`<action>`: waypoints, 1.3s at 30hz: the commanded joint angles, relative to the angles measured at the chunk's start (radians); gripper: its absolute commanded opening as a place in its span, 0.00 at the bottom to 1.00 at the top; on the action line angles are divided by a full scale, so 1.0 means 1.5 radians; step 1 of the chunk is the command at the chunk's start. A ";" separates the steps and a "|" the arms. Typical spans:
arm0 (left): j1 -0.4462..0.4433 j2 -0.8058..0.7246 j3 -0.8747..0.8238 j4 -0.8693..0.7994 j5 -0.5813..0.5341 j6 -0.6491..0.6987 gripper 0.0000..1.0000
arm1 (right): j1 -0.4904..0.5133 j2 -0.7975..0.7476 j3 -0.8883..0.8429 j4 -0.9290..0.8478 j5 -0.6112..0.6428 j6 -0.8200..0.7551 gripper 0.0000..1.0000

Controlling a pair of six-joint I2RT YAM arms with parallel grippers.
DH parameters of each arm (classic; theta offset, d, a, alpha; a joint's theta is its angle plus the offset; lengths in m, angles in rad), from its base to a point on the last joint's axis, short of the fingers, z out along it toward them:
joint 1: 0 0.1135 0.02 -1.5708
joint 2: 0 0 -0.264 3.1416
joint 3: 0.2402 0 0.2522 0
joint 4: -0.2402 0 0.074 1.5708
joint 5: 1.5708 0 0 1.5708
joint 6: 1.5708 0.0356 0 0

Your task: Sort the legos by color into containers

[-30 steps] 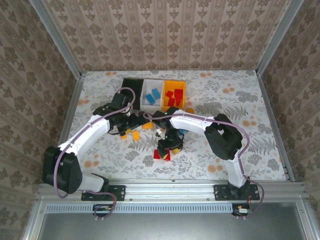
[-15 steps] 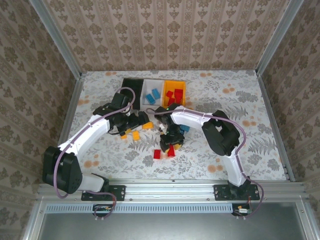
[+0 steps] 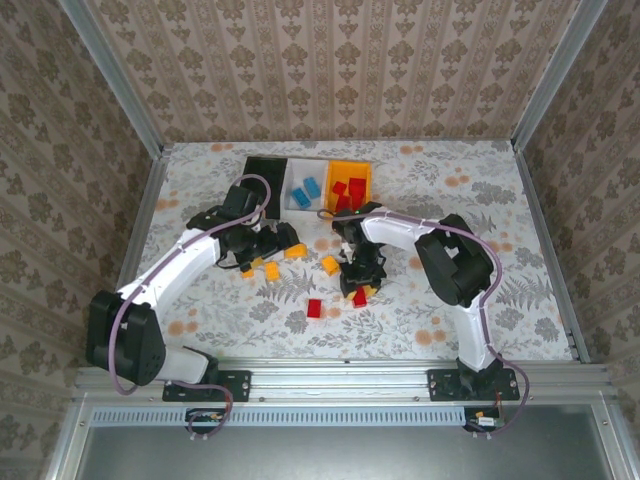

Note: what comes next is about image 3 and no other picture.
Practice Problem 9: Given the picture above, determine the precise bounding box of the white plastic bin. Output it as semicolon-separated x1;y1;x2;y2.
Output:
279;157;332;214

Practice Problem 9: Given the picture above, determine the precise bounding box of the black plastic bin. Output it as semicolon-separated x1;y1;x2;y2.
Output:
243;155;290;220

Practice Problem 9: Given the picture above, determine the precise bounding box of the yellow plastic bin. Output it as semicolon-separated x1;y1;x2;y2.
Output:
324;159;374;212

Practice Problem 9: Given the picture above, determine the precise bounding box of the small connector board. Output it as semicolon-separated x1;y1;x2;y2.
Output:
185;407;226;435
464;407;506;434

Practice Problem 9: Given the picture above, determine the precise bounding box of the grey metal panel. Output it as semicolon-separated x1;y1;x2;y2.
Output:
74;425;616;480

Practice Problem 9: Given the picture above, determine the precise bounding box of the aluminium front rail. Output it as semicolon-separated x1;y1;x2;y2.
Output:
74;357;619;401

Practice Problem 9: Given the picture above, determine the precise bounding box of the aluminium side rail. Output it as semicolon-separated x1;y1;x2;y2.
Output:
514;144;594;364
92;147;174;366

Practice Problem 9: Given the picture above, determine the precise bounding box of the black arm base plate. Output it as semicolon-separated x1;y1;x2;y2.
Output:
427;368;521;402
162;369;251;403

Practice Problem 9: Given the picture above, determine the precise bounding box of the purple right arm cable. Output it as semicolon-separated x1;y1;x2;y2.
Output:
318;208;531;441

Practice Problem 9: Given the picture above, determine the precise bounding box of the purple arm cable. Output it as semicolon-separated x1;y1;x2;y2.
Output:
107;174;274;442
318;208;531;441

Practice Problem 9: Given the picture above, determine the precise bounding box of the grey slotted cable duct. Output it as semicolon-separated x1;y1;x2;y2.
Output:
92;405;474;427

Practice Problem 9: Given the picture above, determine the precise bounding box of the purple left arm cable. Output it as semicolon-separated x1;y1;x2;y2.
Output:
107;174;274;442

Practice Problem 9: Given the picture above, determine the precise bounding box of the aluminium frame post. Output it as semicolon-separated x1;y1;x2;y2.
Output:
57;0;166;157
510;0;609;151

